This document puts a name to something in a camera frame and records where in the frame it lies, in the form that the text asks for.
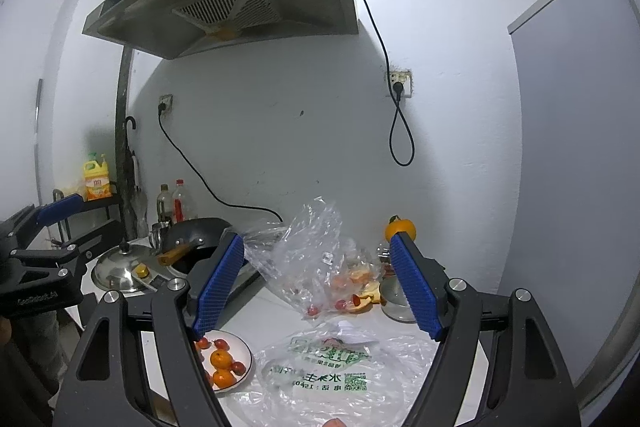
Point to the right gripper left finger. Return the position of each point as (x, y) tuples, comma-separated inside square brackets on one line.
[(106, 383)]

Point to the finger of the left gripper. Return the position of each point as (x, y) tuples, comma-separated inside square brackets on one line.
[(25, 259), (55, 209)]

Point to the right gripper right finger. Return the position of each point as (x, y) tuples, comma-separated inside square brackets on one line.
[(527, 382)]

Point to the mandarin orange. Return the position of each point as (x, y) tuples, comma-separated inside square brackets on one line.
[(221, 359), (222, 379)]

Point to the red cherry tomato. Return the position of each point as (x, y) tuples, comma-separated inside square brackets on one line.
[(238, 368), (203, 343), (221, 344)]

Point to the steel pot lid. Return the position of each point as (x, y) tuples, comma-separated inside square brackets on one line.
[(114, 270)]

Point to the yellow detergent bottle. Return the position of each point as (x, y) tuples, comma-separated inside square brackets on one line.
[(97, 177)]

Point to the black metal rack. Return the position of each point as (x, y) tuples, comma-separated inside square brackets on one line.
[(93, 214)]

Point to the black umbrella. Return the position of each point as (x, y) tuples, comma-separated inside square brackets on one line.
[(130, 173)]

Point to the vertical dark pipe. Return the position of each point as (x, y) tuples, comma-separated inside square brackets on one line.
[(121, 111)]

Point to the oil bottle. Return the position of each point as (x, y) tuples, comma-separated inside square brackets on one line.
[(164, 205)]

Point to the black wok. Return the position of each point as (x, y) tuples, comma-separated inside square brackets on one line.
[(188, 242)]

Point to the red label bottle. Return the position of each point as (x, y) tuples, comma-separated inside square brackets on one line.
[(182, 202)]

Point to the grey refrigerator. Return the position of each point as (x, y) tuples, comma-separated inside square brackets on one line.
[(575, 243)]

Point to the white plate dark rim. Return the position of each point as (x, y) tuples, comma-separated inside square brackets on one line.
[(239, 351)]

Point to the small steel saucepan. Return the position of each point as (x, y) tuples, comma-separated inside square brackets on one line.
[(394, 302)]

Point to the orange peel pile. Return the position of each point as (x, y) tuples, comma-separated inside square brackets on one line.
[(356, 291)]

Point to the clear box of dark fruit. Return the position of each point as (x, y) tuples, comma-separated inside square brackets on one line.
[(383, 254)]

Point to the printed plastic bag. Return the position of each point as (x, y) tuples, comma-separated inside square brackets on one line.
[(337, 370)]

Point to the large orange on box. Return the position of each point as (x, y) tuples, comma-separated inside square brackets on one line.
[(397, 225)]

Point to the clear crumpled plastic bag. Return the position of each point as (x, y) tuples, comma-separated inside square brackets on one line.
[(299, 260)]

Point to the left wall socket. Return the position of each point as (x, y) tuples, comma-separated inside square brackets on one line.
[(164, 105)]

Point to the wall socket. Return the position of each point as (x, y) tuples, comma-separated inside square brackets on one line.
[(164, 105), (400, 82)]

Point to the right wall socket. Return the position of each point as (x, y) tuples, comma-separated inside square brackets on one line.
[(400, 82)]

